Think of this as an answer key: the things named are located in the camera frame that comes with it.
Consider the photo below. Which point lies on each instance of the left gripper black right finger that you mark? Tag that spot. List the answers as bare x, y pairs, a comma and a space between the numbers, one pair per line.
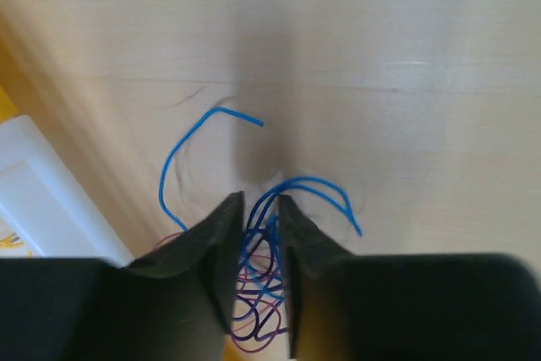
343, 306

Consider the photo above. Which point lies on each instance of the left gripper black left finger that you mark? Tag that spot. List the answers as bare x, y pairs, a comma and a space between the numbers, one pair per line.
174, 303

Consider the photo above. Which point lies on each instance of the white plastic bin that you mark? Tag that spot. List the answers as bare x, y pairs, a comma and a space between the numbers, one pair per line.
44, 210

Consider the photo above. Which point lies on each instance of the near yellow plastic bin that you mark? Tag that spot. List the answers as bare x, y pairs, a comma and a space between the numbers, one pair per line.
7, 108

